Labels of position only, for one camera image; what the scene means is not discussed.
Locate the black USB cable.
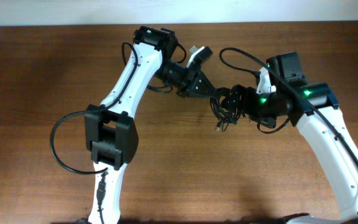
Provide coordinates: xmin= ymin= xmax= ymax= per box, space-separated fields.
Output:
xmin=209 ymin=87 xmax=245 ymax=132

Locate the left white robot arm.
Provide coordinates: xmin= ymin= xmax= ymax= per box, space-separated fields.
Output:
xmin=85 ymin=26 xmax=216 ymax=223

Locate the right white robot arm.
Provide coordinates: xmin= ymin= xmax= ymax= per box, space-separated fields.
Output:
xmin=221 ymin=52 xmax=358 ymax=223

